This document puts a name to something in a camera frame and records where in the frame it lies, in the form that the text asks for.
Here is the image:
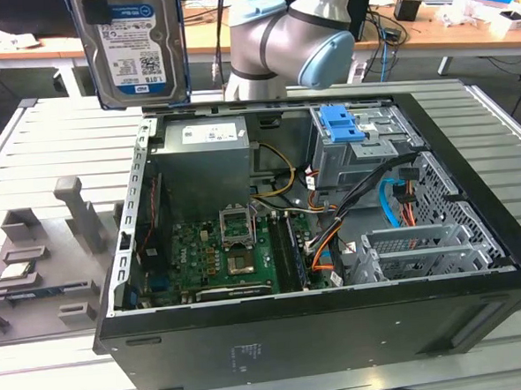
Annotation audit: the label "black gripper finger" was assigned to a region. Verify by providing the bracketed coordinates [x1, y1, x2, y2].
[81, 0, 115, 26]

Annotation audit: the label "hard disk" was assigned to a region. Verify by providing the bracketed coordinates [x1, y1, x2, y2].
[63, 0, 193, 116]

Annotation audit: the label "blue disk bay latch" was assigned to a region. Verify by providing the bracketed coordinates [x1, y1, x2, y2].
[319, 103, 368, 146]

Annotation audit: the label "metal disk bay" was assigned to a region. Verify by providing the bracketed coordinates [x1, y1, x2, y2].
[345, 218, 510, 287]

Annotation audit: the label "wooden desk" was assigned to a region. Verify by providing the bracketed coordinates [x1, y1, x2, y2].
[349, 0, 521, 83]
[0, 23, 238, 104]

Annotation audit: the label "grey power supply unit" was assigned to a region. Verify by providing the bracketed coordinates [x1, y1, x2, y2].
[147, 116, 256, 203]

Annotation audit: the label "metal socket cover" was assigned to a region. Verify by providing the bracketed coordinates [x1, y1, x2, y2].
[217, 200, 260, 251]

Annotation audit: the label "grey parts rack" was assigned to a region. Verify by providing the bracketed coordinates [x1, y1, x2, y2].
[0, 172, 134, 349]

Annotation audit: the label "black computer tower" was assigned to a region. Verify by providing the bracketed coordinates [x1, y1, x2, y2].
[341, 0, 375, 44]

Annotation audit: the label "green motherboard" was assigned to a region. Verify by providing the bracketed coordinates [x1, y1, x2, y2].
[137, 207, 338, 307]

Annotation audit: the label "silver CPU chip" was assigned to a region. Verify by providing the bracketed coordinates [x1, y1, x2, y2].
[0, 261, 37, 283]

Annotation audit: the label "CPU socket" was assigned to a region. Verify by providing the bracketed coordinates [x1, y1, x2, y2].
[226, 249, 260, 278]

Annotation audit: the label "metal drive cage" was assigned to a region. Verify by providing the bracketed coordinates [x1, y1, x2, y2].
[306, 100, 427, 193]

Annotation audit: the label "RAM stick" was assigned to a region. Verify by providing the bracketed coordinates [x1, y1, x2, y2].
[265, 211, 313, 294]

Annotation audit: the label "small black box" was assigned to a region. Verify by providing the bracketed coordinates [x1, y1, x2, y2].
[392, 0, 424, 23]

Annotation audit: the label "black graphics card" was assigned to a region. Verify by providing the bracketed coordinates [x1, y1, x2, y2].
[193, 281, 276, 304]

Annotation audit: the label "black PC case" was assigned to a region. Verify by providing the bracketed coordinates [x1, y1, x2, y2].
[78, 82, 521, 390]

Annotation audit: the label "yellow power wires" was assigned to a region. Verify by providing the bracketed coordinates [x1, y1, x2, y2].
[246, 139, 298, 202]

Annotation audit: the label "black wire bundle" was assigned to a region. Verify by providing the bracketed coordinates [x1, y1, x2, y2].
[327, 149, 425, 223]

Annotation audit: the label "blue data wire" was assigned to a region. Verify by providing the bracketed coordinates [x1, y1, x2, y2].
[377, 173, 419, 230]

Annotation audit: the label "orange wire bundle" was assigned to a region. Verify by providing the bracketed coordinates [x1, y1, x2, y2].
[396, 184, 419, 229]

